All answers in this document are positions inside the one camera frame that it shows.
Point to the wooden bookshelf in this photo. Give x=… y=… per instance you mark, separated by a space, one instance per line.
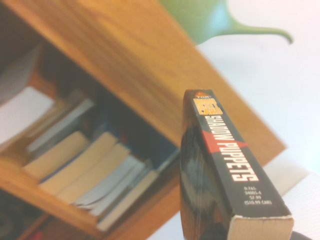
x=125 y=50

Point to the white paged paperback book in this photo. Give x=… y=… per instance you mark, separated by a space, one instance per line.
x=117 y=185

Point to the cream paged paperback book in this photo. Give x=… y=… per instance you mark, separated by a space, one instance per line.
x=132 y=197
x=97 y=175
x=82 y=162

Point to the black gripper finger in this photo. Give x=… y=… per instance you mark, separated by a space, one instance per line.
x=302 y=236

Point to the Shadow Puppets paperback book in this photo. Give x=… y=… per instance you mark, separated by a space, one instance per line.
x=225 y=162

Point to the blue cover paperback book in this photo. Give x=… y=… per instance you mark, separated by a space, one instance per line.
x=62 y=155

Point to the green watering can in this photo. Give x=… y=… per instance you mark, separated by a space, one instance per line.
x=200 y=17

